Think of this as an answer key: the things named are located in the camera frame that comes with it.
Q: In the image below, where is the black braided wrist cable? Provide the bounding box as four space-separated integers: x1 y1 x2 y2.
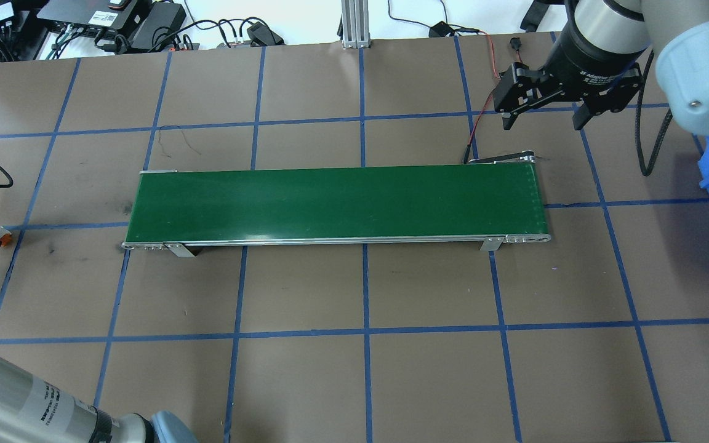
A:
634 46 675 178

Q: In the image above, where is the green conveyor belt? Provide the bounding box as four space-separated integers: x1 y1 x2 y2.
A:
121 161 553 257

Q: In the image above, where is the red wire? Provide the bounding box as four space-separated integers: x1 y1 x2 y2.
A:
453 30 523 166

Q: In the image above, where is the black box with white label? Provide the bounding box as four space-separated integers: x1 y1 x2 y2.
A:
36 0 149 33

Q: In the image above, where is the power strip with orange plugs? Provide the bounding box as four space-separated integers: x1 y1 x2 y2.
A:
167 34 250 52

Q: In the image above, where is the black bracket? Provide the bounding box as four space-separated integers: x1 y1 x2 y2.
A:
519 0 571 33

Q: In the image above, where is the large black power brick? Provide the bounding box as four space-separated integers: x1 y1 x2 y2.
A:
128 2 187 51

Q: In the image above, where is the aluminium extrusion post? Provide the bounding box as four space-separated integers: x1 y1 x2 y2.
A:
340 0 372 50

